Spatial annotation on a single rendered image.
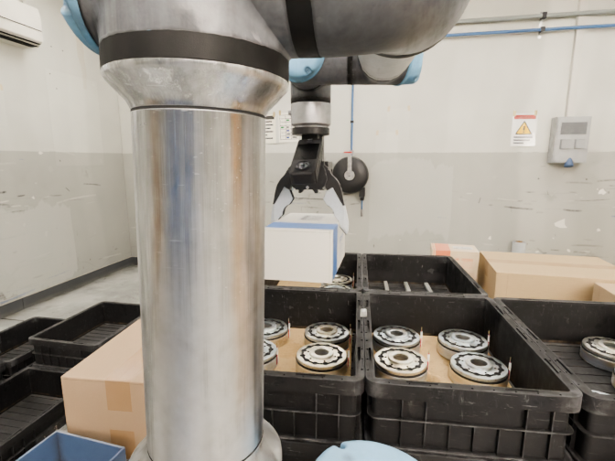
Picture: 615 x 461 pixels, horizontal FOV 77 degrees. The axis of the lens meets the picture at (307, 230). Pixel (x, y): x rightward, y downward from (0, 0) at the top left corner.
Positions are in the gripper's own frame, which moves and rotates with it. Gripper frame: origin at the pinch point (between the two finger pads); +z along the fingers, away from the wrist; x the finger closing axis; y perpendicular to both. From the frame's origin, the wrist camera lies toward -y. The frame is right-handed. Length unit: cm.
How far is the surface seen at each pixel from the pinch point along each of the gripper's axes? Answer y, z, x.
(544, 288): 55, 25, -63
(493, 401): -18.1, 19.4, -30.2
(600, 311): 23, 20, -63
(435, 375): 2.1, 27.8, -25.1
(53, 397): 37, 72, 104
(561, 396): -17.4, 18.0, -38.9
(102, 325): 75, 61, 114
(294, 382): -20.2, 18.9, -2.0
